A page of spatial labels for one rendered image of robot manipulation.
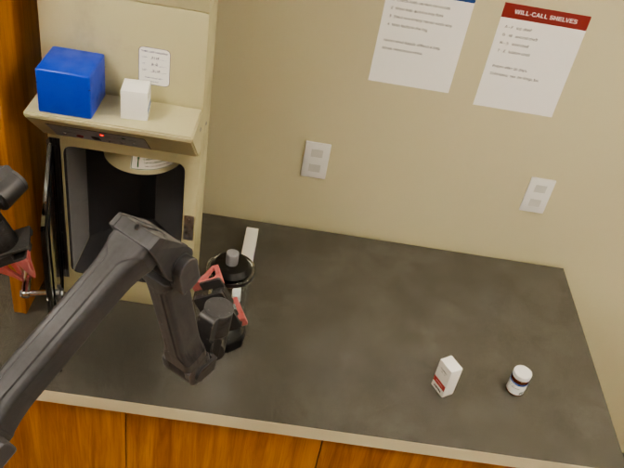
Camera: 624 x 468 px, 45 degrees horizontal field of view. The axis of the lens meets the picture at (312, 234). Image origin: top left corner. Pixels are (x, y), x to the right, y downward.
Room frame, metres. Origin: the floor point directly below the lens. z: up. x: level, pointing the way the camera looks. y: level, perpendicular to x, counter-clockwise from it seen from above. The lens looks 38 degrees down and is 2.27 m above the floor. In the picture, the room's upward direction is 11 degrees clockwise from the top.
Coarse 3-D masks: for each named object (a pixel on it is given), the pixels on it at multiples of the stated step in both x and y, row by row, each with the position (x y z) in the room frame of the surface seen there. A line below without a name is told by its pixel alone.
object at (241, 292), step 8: (208, 264) 1.24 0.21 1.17; (224, 280) 1.19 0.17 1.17; (240, 280) 1.20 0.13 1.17; (248, 280) 1.21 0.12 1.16; (232, 288) 1.19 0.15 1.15; (240, 288) 1.21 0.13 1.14; (248, 288) 1.23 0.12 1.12; (232, 296) 1.20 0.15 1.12; (240, 296) 1.21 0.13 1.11; (240, 304) 1.21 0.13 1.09; (240, 328) 1.22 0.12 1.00; (232, 336) 1.20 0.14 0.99; (240, 336) 1.22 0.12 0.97
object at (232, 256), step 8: (216, 256) 1.26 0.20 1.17; (224, 256) 1.26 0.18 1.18; (232, 256) 1.23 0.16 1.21; (240, 256) 1.27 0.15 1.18; (216, 264) 1.23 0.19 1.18; (224, 264) 1.23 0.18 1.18; (232, 264) 1.23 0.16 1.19; (240, 264) 1.24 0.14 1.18; (248, 264) 1.25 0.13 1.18; (224, 272) 1.20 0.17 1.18; (232, 272) 1.21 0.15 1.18; (240, 272) 1.21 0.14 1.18; (248, 272) 1.23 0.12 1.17; (232, 280) 1.20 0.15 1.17
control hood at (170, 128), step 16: (112, 96) 1.29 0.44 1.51; (32, 112) 1.18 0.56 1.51; (48, 112) 1.19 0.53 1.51; (96, 112) 1.22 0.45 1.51; (112, 112) 1.23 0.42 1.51; (160, 112) 1.26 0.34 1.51; (176, 112) 1.27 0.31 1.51; (192, 112) 1.28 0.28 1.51; (48, 128) 1.23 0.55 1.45; (80, 128) 1.20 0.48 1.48; (96, 128) 1.19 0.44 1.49; (112, 128) 1.18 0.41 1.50; (128, 128) 1.19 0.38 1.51; (144, 128) 1.19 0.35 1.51; (160, 128) 1.20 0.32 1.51; (176, 128) 1.22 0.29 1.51; (192, 128) 1.23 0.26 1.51; (160, 144) 1.23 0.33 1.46; (176, 144) 1.21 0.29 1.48; (192, 144) 1.21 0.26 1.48
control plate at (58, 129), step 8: (56, 128) 1.22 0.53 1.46; (64, 128) 1.21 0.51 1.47; (72, 128) 1.20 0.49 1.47; (72, 136) 1.26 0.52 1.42; (88, 136) 1.24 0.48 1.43; (96, 136) 1.24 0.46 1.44; (104, 136) 1.23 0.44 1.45; (112, 136) 1.22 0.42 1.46; (120, 136) 1.21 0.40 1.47; (128, 136) 1.21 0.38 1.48; (120, 144) 1.26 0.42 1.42; (128, 144) 1.26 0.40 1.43; (136, 144) 1.25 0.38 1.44; (144, 144) 1.24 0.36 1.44
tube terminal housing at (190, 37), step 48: (48, 0) 1.29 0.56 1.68; (96, 0) 1.29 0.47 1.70; (48, 48) 1.29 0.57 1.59; (96, 48) 1.29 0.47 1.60; (192, 48) 1.31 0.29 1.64; (192, 96) 1.31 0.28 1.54; (96, 144) 1.29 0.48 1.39; (192, 192) 1.31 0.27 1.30; (192, 240) 1.31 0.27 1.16; (144, 288) 1.30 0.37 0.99
